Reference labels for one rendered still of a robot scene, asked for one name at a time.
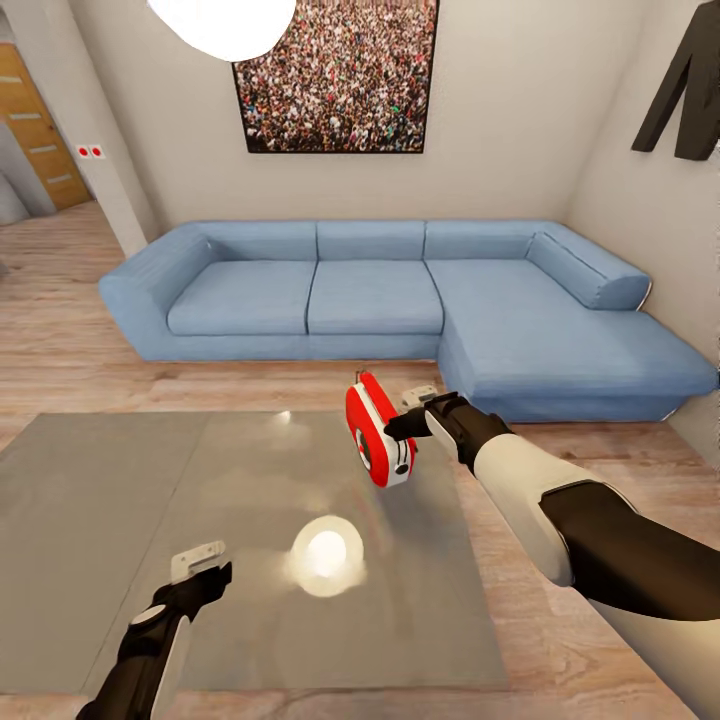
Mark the door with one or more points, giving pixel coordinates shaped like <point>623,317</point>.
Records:
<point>27,118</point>

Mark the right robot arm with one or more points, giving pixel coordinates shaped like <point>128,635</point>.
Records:
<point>659,589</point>

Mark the decorative sign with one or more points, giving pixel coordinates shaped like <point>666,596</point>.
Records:
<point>695,69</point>

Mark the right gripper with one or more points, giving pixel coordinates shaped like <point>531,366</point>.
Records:
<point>404,426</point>

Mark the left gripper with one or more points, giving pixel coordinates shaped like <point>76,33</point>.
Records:
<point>205,587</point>

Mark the radio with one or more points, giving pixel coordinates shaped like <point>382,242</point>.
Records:
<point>368,410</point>

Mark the sofa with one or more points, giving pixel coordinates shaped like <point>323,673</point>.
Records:
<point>525,318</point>

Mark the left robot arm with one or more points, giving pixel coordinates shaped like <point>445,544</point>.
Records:
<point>152,653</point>

